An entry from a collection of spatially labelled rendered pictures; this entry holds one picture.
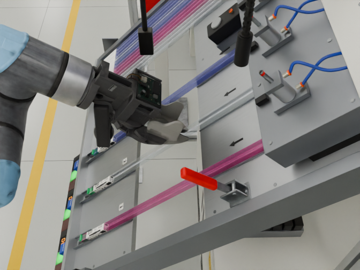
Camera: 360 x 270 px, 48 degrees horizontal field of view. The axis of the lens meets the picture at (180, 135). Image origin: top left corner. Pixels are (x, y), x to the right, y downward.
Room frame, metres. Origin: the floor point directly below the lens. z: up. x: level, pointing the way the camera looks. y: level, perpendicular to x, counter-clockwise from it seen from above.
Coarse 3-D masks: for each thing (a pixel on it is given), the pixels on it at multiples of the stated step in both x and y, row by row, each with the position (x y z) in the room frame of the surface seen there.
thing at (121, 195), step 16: (128, 144) 0.53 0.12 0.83; (96, 160) 0.55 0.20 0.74; (112, 160) 0.51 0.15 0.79; (128, 160) 0.49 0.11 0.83; (96, 176) 0.50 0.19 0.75; (128, 176) 0.44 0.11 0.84; (112, 192) 0.43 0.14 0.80; (128, 192) 0.40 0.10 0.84; (96, 208) 0.41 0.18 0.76; (112, 208) 0.39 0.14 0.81; (128, 208) 0.37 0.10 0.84; (80, 224) 0.39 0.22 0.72; (96, 224) 0.37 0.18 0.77; (128, 224) 0.33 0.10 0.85; (96, 240) 0.33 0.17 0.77; (112, 240) 0.31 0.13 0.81; (128, 240) 0.30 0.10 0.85; (80, 256) 0.31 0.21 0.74; (96, 256) 0.30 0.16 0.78; (112, 256) 0.28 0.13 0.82
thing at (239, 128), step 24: (216, 48) 0.63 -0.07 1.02; (216, 72) 0.56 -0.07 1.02; (240, 72) 0.52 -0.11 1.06; (216, 96) 0.50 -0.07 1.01; (216, 120) 0.45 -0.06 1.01; (240, 120) 0.42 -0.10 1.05; (216, 144) 0.40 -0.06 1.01; (240, 144) 0.38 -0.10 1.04; (240, 168) 0.33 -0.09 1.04; (264, 168) 0.32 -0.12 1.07; (288, 168) 0.30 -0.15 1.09; (312, 168) 0.28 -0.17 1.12; (216, 192) 0.31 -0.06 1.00; (264, 192) 0.28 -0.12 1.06
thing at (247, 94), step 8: (248, 88) 0.46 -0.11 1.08; (240, 96) 0.46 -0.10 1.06; (248, 96) 0.45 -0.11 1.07; (224, 104) 0.46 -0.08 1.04; (232, 104) 0.45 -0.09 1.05; (216, 112) 0.46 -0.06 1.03; (224, 112) 0.45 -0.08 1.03; (200, 120) 0.46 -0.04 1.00; (208, 120) 0.45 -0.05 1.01; (184, 128) 0.47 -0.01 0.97; (192, 128) 0.45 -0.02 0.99; (200, 128) 0.45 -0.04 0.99; (152, 152) 0.46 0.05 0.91; (160, 152) 0.45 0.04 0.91; (136, 160) 0.46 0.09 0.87; (144, 160) 0.45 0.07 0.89; (128, 168) 0.45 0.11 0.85; (136, 168) 0.45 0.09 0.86; (112, 176) 0.46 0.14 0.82; (120, 176) 0.45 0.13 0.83
